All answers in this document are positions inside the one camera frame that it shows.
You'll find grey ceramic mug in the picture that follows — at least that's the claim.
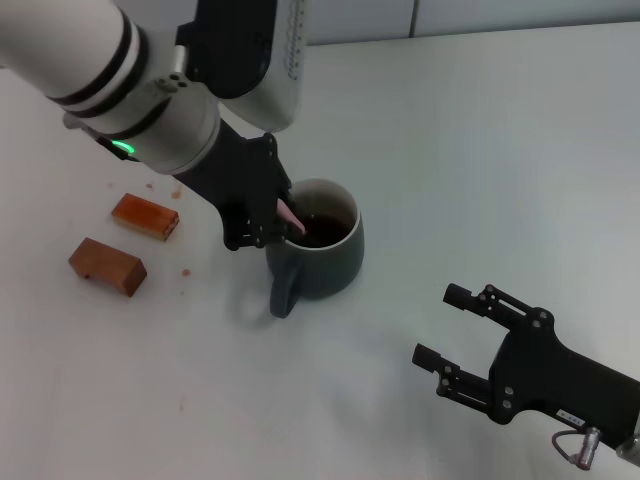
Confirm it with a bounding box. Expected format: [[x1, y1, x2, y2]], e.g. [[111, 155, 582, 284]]
[[264, 177, 366, 319]]

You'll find dark brown coffee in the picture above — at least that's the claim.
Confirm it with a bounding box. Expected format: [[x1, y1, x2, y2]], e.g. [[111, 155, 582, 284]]
[[287, 213, 355, 250]]

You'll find notched brown wooden block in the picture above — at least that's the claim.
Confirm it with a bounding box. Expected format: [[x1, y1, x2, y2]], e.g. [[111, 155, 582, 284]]
[[68, 237, 148, 299]]

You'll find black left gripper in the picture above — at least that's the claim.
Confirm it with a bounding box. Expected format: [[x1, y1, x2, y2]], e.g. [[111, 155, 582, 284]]
[[172, 119, 294, 251]]

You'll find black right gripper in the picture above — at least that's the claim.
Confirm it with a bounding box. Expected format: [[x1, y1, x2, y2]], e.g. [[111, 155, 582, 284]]
[[412, 282, 640, 454]]

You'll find pink handled metal spoon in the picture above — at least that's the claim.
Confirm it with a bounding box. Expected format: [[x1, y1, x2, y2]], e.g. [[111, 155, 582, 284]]
[[276, 198, 309, 236]]

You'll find flat stained wooden block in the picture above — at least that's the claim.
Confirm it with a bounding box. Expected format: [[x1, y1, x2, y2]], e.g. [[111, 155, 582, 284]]
[[110, 193, 180, 243]]

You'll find right gripper cable with plug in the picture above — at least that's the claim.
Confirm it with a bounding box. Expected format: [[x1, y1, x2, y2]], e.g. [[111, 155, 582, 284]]
[[551, 426, 601, 470]]

